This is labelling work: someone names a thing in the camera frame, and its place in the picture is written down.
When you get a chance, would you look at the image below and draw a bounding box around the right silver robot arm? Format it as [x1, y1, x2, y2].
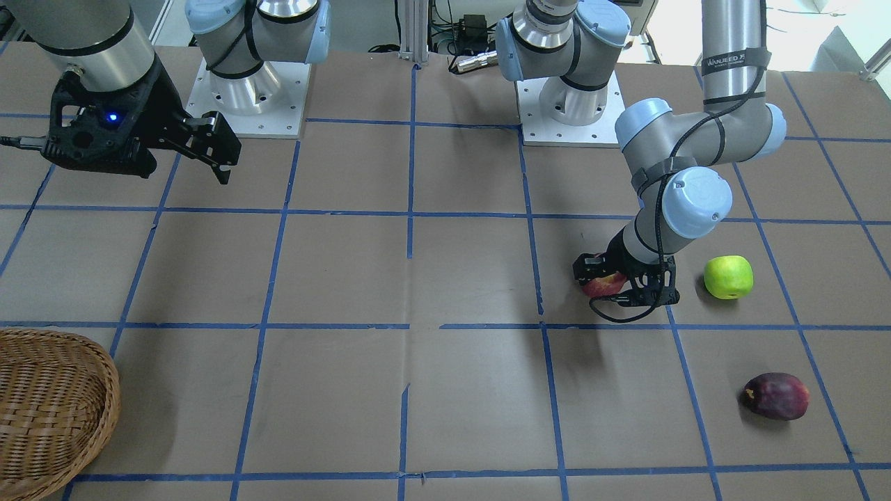
[2, 1, 331, 184]

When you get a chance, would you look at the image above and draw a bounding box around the woven wicker basket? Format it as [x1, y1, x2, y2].
[1, 328, 122, 500]

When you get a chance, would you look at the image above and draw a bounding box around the green apple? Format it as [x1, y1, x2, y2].
[703, 255, 754, 299]

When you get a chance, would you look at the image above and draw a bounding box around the aluminium frame post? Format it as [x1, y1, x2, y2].
[397, 0, 430, 67]

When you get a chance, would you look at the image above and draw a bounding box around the dark red apple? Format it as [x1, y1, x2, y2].
[739, 373, 810, 421]

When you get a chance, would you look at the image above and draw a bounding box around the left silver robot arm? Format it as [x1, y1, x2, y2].
[494, 1, 787, 311]

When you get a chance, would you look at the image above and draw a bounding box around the red yellow apple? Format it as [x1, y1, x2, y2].
[581, 272, 628, 299]

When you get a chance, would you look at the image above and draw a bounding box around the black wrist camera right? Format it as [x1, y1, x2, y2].
[40, 67, 157, 178]

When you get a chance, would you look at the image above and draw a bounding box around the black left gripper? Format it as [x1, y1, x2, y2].
[573, 232, 680, 307]

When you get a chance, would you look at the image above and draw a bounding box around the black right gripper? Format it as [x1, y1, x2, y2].
[111, 55, 242, 185]

